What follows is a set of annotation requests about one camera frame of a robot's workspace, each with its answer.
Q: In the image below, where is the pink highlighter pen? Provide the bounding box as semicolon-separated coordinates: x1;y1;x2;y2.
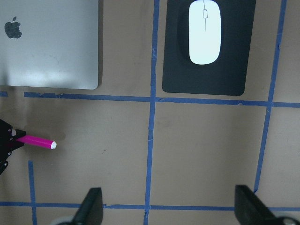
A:
17;135;57;150

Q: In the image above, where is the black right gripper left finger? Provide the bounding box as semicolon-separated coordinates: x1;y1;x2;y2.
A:
52;187;103;225

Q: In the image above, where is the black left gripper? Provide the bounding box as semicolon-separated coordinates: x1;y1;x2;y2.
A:
0;120;26;174

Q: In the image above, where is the black mousepad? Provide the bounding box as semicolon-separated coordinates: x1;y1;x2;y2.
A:
162;0;256;96

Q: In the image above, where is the silver laptop notebook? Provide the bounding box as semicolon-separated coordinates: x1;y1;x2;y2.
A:
0;0;102;90

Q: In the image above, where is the white computer mouse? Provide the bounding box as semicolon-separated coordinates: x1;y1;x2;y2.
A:
188;0;222;65

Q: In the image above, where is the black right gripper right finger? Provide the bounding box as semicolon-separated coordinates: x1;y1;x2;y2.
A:
234;185;300;225

